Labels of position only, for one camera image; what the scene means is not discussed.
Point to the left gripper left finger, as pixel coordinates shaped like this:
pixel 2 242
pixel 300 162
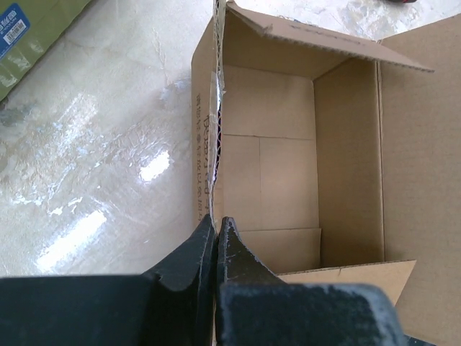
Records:
pixel 170 304

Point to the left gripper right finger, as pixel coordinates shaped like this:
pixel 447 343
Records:
pixel 255 307

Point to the brown cardboard express box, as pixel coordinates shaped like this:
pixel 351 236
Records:
pixel 338 157

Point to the olive green plastic bin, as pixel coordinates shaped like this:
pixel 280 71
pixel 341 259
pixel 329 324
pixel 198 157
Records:
pixel 28 29

